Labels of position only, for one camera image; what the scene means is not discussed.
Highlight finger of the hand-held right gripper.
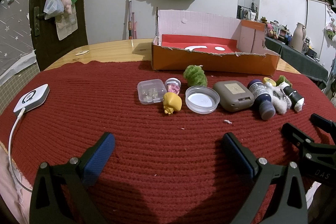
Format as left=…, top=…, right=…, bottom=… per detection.
left=281, top=123, right=315, bottom=155
left=310, top=113, right=336, bottom=135

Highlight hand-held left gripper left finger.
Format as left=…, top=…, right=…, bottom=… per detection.
left=29, top=132, right=116, bottom=224

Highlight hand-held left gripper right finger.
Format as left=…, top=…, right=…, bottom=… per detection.
left=222, top=132, right=307, bottom=224

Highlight black and white cylinder toy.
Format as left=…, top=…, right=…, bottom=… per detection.
left=282, top=85, right=305, bottom=112

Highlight white plush toy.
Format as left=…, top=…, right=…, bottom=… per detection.
left=264, top=82, right=292, bottom=115

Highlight dark blue bottle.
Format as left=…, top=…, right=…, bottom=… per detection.
left=247, top=79, right=276, bottom=120

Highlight small green plush toy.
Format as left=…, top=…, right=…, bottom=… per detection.
left=275, top=75, right=292, bottom=88

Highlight grey rounded case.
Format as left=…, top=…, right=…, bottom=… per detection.
left=212, top=81, right=255, bottom=112

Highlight clear round plastic container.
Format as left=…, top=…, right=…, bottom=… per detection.
left=185, top=86, right=220, bottom=115

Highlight small clear plastic box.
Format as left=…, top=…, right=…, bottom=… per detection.
left=137, top=79, right=166, bottom=105

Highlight yellow toy figure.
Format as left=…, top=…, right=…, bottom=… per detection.
left=163, top=92, right=182, bottom=116

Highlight small pink capsule toy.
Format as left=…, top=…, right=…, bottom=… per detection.
left=165, top=77, right=181, bottom=95

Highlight orange cardboard box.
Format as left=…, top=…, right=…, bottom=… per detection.
left=151, top=9, right=281, bottom=76

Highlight red knitted mat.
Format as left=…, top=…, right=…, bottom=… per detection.
left=0, top=60, right=336, bottom=224

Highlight side table with green cloth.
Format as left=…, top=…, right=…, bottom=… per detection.
left=264, top=36, right=328, bottom=88

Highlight beige jug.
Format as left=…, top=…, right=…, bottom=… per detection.
left=290, top=22, right=307, bottom=52

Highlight white fridge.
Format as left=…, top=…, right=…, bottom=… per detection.
left=306, top=0, right=336, bottom=83

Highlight white green hanging decoration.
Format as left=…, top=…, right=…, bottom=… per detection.
left=325, top=18, right=336, bottom=42

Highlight person's pink clothing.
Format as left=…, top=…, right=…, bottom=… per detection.
left=0, top=147, right=30, bottom=224

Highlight cluster of small table items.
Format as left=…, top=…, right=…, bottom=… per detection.
left=260, top=17, right=321, bottom=56

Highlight dark wooden door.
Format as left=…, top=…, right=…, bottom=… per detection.
left=29, top=0, right=88, bottom=71

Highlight pink sticks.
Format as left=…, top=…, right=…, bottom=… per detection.
left=131, top=12, right=138, bottom=39

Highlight mop pole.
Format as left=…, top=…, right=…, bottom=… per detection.
left=127, top=0, right=134, bottom=40

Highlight pink plush toy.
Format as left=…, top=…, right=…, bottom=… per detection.
left=62, top=0, right=73, bottom=14

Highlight clear plastic bag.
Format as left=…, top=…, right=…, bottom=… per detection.
left=43, top=0, right=65, bottom=20

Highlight white cable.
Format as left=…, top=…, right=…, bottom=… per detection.
left=8, top=108, right=33, bottom=193

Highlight door handle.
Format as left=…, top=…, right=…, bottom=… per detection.
left=34, top=7, right=45, bottom=36

